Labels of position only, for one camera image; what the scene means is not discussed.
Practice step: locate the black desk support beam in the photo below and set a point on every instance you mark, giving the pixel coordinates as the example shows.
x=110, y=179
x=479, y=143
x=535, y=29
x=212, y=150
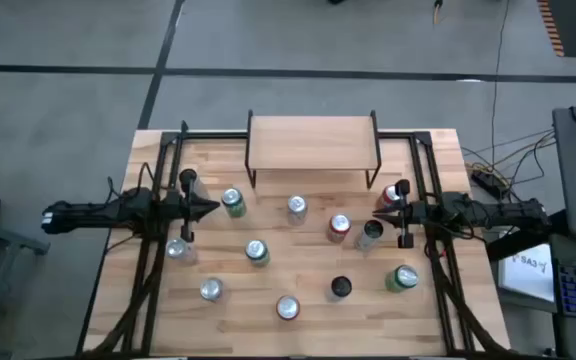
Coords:
x=523, y=239

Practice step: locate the black power strip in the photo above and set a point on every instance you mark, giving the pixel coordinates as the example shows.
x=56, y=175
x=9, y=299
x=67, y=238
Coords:
x=488, y=183

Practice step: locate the silver Celsius Arctic Vibe can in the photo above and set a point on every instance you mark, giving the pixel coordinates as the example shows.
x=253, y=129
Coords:
x=341, y=286

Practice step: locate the slim Celsius can black lid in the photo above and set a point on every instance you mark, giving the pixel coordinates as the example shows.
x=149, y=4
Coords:
x=373, y=229

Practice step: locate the grey side table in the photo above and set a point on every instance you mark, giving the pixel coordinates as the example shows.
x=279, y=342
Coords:
x=3, y=235

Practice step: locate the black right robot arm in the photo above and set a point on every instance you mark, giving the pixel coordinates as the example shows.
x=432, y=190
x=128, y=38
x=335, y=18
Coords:
x=508, y=212

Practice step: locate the wooden shelf black metal frame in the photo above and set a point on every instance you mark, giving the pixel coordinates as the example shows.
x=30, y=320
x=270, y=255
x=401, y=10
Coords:
x=313, y=142

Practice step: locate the silver beverage can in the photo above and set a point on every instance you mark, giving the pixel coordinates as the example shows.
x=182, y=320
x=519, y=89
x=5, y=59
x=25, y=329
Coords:
x=211, y=289
x=175, y=248

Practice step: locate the white Celsius Tropical Vibe can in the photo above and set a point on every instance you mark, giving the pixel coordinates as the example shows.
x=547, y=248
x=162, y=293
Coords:
x=200, y=190

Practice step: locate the silver Diet Coke can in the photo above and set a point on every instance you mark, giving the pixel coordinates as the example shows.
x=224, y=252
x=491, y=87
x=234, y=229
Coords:
x=297, y=205

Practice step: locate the green Sprite can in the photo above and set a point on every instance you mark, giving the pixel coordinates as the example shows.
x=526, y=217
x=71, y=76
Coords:
x=256, y=249
x=233, y=197
x=406, y=276

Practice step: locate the black aluminium table frame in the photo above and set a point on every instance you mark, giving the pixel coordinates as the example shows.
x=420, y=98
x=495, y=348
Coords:
x=213, y=136

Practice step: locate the red Fanta can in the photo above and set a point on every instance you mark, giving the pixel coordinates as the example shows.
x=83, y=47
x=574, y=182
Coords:
x=389, y=196
x=288, y=307
x=340, y=224

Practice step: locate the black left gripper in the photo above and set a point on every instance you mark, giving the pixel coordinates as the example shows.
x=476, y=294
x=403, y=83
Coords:
x=173, y=205

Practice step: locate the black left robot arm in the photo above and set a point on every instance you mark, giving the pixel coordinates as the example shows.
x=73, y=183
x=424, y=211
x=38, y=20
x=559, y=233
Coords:
x=93, y=212

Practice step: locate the white paper sign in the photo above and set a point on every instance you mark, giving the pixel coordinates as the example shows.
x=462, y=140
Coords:
x=528, y=272

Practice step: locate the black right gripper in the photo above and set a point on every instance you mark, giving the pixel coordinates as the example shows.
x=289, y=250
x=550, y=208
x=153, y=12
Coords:
x=420, y=214

